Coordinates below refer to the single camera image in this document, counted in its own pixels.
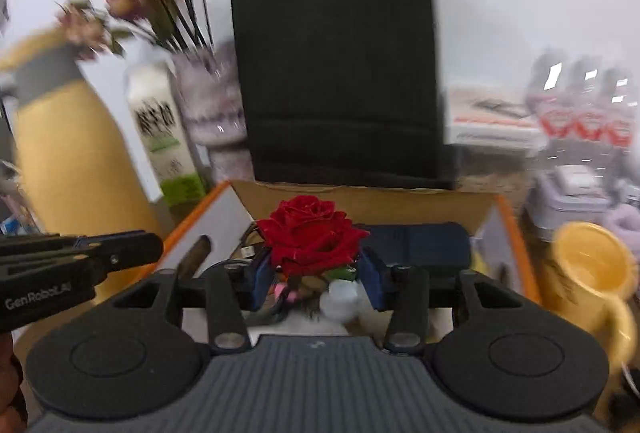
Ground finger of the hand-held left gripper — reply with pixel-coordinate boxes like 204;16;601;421
75;230;165;286
0;234;101;259

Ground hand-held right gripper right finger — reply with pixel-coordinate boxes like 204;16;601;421
359;248;540;357

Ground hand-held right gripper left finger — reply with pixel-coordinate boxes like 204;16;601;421
111;249;276;355

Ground red artificial rose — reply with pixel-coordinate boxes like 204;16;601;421
255;194;372;284

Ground red cardboard box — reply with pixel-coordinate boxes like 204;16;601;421
160;180;543;344

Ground person's left hand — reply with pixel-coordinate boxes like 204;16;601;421
0;333;26;429

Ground small white jar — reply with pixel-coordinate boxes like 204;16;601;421
320;280;361;321

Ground navy pouch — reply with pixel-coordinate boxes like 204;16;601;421
367;222;473;271

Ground yellow thermos jug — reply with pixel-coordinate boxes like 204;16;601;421
0;28;168;239

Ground white bottle green label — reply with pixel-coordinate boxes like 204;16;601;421
122;50;208;209

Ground purple wrapped vase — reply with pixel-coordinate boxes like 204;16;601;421
170;40;256;184

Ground flat white box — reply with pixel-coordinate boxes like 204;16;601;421
445;86;546;149

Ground black paper bag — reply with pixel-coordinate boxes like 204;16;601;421
229;0;457;190

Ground lilac container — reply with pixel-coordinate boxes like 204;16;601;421
530;166;613;234

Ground yellow mug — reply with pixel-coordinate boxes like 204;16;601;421
545;221;638;364

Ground clear water bottle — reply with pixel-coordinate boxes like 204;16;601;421
525;53;571;139
565;58;606;144
600;68;640;149

